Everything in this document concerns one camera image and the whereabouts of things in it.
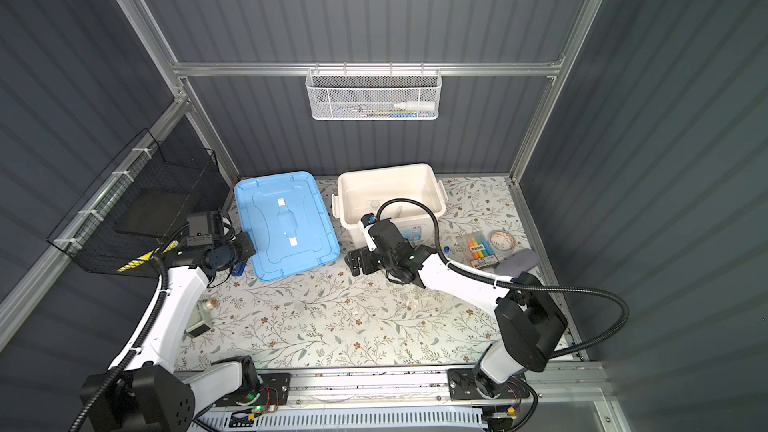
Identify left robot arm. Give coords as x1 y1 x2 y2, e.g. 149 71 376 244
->
69 211 263 431

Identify black wire side basket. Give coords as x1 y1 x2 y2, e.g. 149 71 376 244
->
47 129 228 278

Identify white bottle in basket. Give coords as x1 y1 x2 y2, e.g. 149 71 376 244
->
393 101 437 113

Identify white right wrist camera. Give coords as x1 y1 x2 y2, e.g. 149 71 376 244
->
358 213 377 250

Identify white wire wall basket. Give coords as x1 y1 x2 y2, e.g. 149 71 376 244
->
305 70 443 121

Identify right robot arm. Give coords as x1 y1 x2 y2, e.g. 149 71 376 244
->
345 210 630 398

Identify blue plastic bin lid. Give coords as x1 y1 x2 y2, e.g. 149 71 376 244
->
234 171 340 281

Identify clear tape roll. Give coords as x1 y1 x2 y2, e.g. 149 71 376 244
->
488 230 517 253

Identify white plastic storage bin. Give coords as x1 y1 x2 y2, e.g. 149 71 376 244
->
332 163 448 248

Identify black pad in basket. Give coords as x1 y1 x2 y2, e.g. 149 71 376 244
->
114 189 198 238

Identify blue stapler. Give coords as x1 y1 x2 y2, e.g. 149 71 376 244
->
231 261 247 277

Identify highlighter pen pack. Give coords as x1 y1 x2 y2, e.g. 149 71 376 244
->
459 232 499 269

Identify grey purple pouch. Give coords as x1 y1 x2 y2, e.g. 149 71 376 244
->
495 249 540 277

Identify green tape dispenser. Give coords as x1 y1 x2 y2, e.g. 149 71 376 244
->
184 299 218 338

